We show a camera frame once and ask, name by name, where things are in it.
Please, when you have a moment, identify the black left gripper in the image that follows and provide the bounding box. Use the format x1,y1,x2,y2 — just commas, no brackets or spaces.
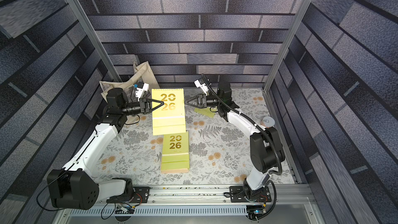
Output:
121,100,164,117

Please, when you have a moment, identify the green 2026 calendar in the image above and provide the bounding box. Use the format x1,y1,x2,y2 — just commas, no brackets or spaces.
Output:
151,88,186,136
194,108,216,118
161,131,190,170

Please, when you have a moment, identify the pink 2026 desk calendar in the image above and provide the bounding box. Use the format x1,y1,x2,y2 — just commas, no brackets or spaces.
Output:
161,169,189,174

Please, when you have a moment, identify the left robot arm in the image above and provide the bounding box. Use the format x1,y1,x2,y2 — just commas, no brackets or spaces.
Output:
47,86,165,211

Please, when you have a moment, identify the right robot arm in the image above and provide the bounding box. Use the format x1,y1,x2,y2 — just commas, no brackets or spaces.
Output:
184,77,286,202

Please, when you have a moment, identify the cream canvas tote bag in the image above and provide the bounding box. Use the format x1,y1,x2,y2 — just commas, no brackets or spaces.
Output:
99,61,159,124

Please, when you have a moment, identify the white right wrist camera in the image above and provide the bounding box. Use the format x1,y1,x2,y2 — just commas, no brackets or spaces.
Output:
194,78,211,96

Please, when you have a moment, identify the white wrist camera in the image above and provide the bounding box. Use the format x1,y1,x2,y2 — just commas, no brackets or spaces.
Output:
194,78,211,96
132,82,149,102

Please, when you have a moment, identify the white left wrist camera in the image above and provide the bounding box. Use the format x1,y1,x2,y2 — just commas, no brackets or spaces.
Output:
132,82,149,102

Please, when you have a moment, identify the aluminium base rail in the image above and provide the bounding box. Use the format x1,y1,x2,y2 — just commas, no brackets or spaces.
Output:
62,184,315,207

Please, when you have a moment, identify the left aluminium frame post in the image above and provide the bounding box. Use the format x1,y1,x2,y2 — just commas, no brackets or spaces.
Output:
66,0,122,82

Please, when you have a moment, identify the aluminium frame post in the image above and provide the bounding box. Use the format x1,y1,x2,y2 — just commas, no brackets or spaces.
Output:
263,0,312,93
66,0,122,82

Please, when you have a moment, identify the right aluminium frame post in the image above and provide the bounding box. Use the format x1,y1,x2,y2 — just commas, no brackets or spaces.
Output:
263,0,312,93

